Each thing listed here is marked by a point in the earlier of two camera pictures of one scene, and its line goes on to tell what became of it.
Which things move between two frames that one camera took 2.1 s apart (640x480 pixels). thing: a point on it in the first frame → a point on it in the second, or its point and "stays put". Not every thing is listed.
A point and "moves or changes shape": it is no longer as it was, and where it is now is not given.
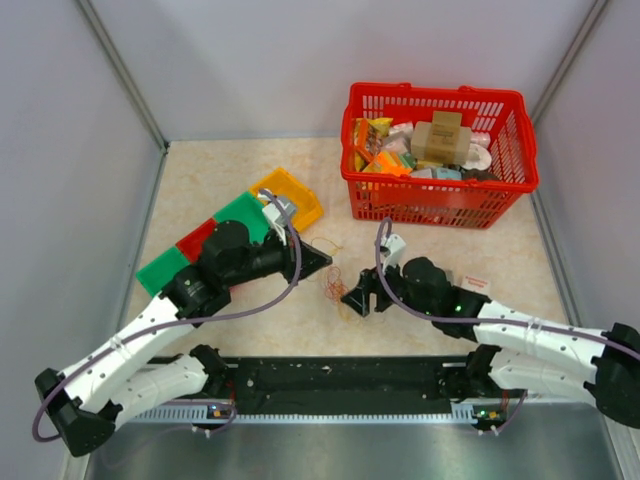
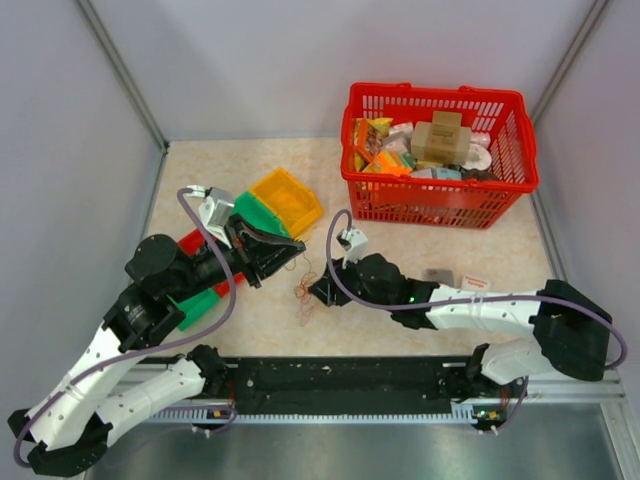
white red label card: [479, 284] stays put
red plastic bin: [192, 243] stays put
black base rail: [339, 381] stays put
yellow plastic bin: [282, 183] stays put
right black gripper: [358, 298] → [328, 290]
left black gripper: [311, 260] → [246, 256]
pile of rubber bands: [336, 289] moves or changes shape
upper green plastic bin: [246, 209] stays put
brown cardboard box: [444, 140] stays put
